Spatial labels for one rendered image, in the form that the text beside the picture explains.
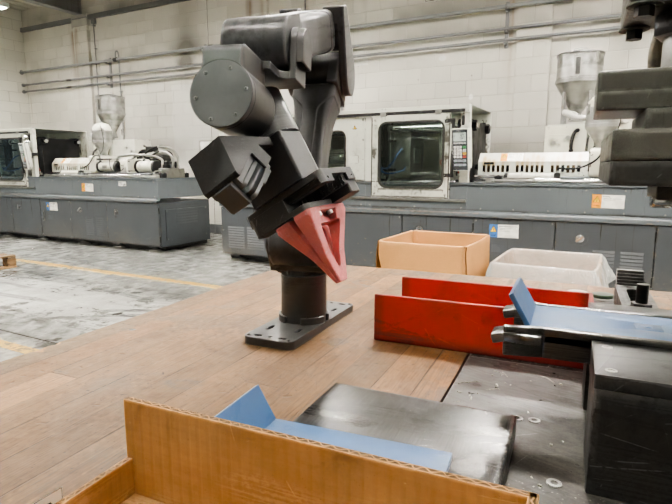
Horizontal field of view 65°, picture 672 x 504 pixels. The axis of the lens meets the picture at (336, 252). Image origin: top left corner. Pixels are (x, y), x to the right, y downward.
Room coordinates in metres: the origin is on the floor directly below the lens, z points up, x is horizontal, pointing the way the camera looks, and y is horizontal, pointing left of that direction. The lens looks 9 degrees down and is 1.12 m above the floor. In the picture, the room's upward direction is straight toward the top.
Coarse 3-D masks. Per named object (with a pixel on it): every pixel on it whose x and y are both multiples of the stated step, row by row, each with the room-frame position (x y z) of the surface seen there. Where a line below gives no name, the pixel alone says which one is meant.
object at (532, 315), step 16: (512, 288) 0.44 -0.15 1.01; (528, 304) 0.45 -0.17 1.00; (528, 320) 0.42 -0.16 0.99; (544, 320) 0.43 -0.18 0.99; (560, 320) 0.43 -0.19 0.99; (576, 320) 0.43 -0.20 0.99; (592, 320) 0.43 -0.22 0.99; (608, 320) 0.43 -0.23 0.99; (624, 320) 0.43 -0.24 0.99; (640, 320) 0.43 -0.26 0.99; (656, 320) 0.43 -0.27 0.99; (640, 336) 0.39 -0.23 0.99; (656, 336) 0.39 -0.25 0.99
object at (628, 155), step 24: (600, 72) 0.38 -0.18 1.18; (624, 72) 0.37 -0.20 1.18; (648, 72) 0.37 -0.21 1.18; (600, 96) 0.38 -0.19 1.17; (624, 96) 0.37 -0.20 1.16; (648, 96) 0.37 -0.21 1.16; (648, 120) 0.36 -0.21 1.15; (624, 144) 0.34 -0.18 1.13; (648, 144) 0.34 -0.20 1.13; (600, 168) 0.47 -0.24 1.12; (624, 168) 0.34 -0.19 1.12; (648, 168) 0.34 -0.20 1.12; (648, 192) 0.43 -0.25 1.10
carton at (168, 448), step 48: (144, 432) 0.31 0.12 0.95; (192, 432) 0.29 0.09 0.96; (240, 432) 0.28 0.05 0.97; (96, 480) 0.29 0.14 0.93; (144, 480) 0.31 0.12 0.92; (192, 480) 0.29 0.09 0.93; (240, 480) 0.28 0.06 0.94; (288, 480) 0.27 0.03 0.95; (336, 480) 0.25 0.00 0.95; (384, 480) 0.24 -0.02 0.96; (432, 480) 0.23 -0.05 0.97; (480, 480) 0.23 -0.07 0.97
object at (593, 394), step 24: (600, 408) 0.32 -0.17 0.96; (624, 408) 0.31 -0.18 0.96; (648, 408) 0.31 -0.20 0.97; (600, 432) 0.32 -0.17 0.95; (624, 432) 0.31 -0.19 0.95; (648, 432) 0.31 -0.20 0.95; (600, 456) 0.32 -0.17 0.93; (624, 456) 0.31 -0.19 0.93; (648, 456) 0.31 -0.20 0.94; (600, 480) 0.32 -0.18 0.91; (624, 480) 0.31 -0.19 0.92; (648, 480) 0.31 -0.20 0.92
